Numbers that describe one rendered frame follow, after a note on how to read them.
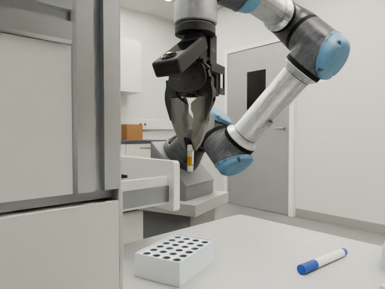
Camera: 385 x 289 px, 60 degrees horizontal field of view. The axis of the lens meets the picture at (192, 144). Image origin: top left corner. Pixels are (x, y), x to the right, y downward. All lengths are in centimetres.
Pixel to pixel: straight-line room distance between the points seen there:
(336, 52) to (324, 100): 304
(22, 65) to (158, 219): 102
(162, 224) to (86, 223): 96
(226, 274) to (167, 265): 10
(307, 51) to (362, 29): 299
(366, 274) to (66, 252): 50
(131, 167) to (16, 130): 64
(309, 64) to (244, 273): 60
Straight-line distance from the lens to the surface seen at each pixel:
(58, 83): 25
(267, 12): 95
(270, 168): 431
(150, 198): 72
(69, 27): 26
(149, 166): 80
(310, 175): 408
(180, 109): 57
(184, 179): 115
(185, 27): 58
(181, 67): 50
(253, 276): 58
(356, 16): 402
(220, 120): 112
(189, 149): 57
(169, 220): 119
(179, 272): 53
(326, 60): 95
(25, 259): 25
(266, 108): 101
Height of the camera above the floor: 99
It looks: 2 degrees down
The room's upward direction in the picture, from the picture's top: straight up
